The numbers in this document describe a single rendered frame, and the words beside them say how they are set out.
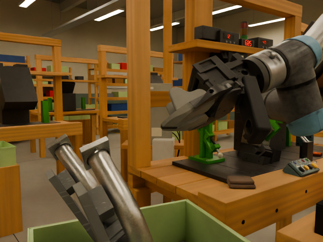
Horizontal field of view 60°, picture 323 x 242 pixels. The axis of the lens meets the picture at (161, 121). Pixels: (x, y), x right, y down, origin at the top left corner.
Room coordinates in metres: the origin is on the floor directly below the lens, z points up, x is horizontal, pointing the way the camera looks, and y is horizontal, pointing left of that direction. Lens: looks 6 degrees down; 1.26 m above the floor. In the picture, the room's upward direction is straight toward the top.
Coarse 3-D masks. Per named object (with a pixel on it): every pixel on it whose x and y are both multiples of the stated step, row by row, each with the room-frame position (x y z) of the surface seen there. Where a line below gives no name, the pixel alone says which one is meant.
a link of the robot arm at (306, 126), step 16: (272, 96) 0.62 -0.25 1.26; (288, 96) 0.55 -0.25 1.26; (304, 96) 0.54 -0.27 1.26; (320, 96) 0.55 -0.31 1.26; (272, 112) 0.62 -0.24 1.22; (288, 112) 0.56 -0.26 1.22; (304, 112) 0.54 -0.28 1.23; (320, 112) 0.54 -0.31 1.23; (288, 128) 0.58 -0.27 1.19; (304, 128) 0.55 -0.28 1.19; (320, 128) 0.54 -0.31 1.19
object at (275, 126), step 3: (273, 123) 1.44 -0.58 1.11; (276, 123) 1.44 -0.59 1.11; (273, 126) 1.44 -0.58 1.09; (276, 126) 1.43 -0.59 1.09; (279, 126) 1.43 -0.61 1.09; (276, 129) 1.42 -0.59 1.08; (279, 129) 1.42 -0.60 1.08; (273, 132) 1.43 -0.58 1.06; (276, 132) 1.43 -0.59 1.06; (270, 135) 1.44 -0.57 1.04; (273, 135) 1.44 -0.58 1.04; (267, 138) 1.45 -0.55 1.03; (270, 138) 1.45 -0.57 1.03
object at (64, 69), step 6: (12, 66) 9.13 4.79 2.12; (48, 66) 10.15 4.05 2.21; (66, 66) 10.30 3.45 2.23; (66, 72) 10.30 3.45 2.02; (36, 84) 9.56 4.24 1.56; (48, 84) 9.82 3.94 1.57; (48, 90) 9.97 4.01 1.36; (48, 96) 10.00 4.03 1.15; (36, 120) 9.59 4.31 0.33; (54, 120) 9.98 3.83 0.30
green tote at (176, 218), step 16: (144, 208) 0.71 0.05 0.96; (160, 208) 0.73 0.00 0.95; (176, 208) 0.75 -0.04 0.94; (192, 208) 0.73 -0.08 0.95; (48, 224) 0.62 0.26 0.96; (64, 224) 0.63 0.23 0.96; (80, 224) 0.64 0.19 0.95; (160, 224) 0.73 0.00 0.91; (176, 224) 0.75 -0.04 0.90; (192, 224) 0.73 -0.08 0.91; (208, 224) 0.66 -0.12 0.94; (224, 224) 0.62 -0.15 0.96; (32, 240) 0.55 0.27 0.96; (48, 240) 0.61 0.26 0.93; (64, 240) 0.63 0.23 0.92; (80, 240) 0.64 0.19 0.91; (160, 240) 0.73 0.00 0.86; (176, 240) 0.75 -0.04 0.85; (192, 240) 0.73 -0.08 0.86; (208, 240) 0.66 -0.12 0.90; (224, 240) 0.60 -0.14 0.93; (240, 240) 0.56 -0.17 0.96
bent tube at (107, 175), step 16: (96, 144) 0.37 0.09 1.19; (96, 160) 0.37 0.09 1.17; (96, 176) 0.36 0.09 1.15; (112, 176) 0.35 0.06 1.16; (112, 192) 0.34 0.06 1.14; (128, 192) 0.35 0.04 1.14; (128, 208) 0.33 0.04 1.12; (128, 224) 0.33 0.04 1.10; (144, 224) 0.34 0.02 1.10; (128, 240) 0.34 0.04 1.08; (144, 240) 0.33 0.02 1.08
